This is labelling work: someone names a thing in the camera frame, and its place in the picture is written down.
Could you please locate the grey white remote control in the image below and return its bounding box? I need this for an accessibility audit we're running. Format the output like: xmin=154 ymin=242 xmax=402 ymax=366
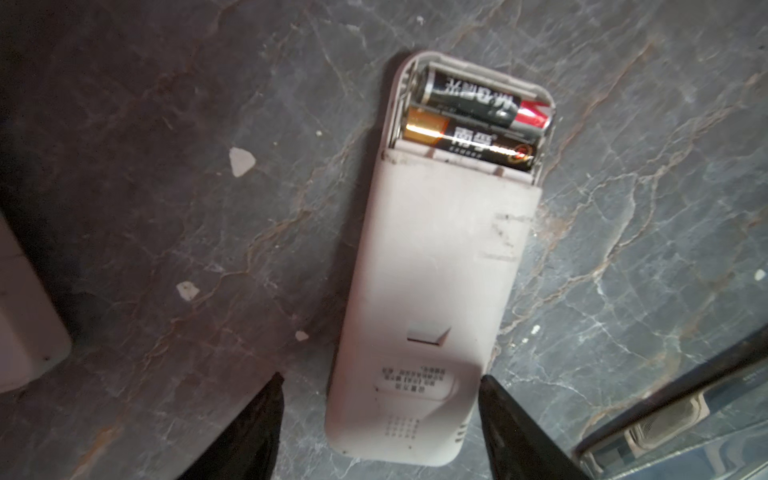
xmin=325 ymin=51 xmax=556 ymax=466

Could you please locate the black red AA battery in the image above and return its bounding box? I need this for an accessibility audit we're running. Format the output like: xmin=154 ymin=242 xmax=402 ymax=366
xmin=416 ymin=66 xmax=553 ymax=136

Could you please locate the black gold AA battery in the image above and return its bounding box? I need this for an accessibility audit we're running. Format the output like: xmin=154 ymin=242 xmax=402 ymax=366
xmin=402 ymin=107 xmax=537 ymax=172

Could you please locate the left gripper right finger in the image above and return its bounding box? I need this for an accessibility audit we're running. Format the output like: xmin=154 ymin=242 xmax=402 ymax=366
xmin=478 ymin=375 xmax=587 ymax=480

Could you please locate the pink cat paw spatula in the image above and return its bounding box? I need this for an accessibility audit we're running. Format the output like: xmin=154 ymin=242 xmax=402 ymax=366
xmin=573 ymin=328 xmax=767 ymax=479

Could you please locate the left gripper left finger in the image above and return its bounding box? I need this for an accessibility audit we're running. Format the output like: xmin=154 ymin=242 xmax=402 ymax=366
xmin=179 ymin=373 xmax=285 ymax=480

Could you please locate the white air conditioner remote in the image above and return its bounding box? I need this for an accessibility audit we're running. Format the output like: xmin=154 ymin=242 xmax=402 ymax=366
xmin=1 ymin=219 xmax=72 ymax=393

